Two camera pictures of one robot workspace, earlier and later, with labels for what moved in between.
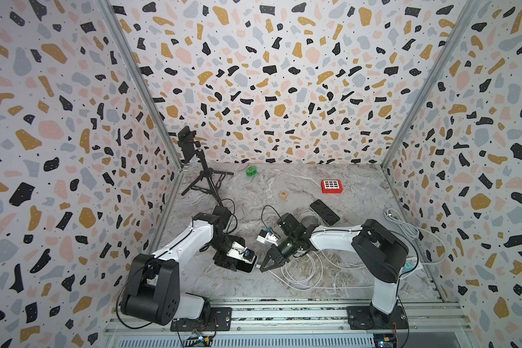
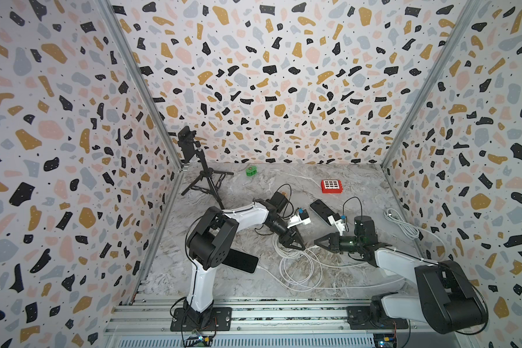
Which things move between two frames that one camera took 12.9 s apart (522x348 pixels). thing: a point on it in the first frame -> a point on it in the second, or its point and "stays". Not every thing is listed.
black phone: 245,267 stays
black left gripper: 224,261 -> 288,235
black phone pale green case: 325,213 stays
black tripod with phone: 206,180 stays
